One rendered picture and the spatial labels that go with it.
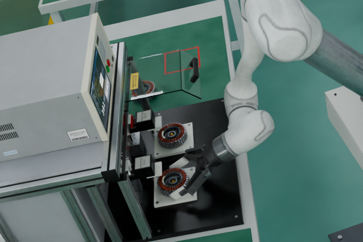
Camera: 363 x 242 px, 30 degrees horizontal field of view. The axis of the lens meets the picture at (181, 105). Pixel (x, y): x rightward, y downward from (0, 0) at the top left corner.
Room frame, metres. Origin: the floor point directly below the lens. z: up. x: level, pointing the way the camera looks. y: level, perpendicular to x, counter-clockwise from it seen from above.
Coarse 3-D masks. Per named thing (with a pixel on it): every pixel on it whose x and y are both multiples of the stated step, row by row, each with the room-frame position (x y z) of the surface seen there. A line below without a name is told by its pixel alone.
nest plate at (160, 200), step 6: (186, 168) 1.76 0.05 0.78; (192, 168) 1.75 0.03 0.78; (192, 174) 1.72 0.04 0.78; (156, 180) 1.75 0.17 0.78; (156, 186) 1.72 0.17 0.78; (156, 192) 1.69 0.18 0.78; (156, 198) 1.66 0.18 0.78; (162, 198) 1.65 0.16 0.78; (168, 198) 1.65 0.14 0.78; (180, 198) 1.63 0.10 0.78; (186, 198) 1.62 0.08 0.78; (192, 198) 1.61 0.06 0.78; (156, 204) 1.64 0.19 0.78; (162, 204) 1.63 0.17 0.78; (168, 204) 1.63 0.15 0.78
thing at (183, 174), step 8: (176, 168) 1.74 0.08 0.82; (160, 176) 1.72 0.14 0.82; (168, 176) 1.72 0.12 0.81; (176, 176) 1.72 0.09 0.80; (184, 176) 1.69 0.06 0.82; (160, 184) 1.68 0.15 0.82; (168, 184) 1.70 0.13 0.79; (176, 184) 1.68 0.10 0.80; (184, 184) 1.65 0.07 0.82; (160, 192) 1.68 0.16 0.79; (168, 192) 1.64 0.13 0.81
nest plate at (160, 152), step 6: (186, 126) 1.98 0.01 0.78; (192, 126) 1.97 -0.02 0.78; (156, 132) 2.00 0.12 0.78; (192, 132) 1.94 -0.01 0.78; (156, 138) 1.97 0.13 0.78; (192, 138) 1.90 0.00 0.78; (156, 144) 1.93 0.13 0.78; (186, 144) 1.88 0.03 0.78; (192, 144) 1.87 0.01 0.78; (156, 150) 1.90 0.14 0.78; (162, 150) 1.89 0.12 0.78; (168, 150) 1.88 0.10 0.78; (174, 150) 1.87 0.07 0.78; (180, 150) 1.86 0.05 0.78; (156, 156) 1.87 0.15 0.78; (162, 156) 1.87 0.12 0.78
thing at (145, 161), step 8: (136, 160) 1.72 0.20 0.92; (144, 160) 1.71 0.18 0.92; (152, 160) 1.71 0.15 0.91; (136, 168) 1.69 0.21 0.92; (144, 168) 1.68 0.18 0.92; (152, 168) 1.68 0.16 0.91; (160, 168) 1.69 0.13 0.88; (128, 176) 1.69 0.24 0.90; (136, 176) 1.68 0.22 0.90; (144, 176) 1.67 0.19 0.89; (152, 176) 1.67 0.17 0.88
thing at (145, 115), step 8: (136, 112) 1.98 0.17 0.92; (144, 112) 1.96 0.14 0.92; (152, 112) 1.96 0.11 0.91; (136, 120) 1.93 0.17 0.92; (144, 120) 1.92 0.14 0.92; (152, 120) 1.91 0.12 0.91; (160, 120) 1.94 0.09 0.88; (136, 128) 1.92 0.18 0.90; (144, 128) 1.91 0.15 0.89; (152, 128) 1.91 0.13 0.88; (160, 128) 1.91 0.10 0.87
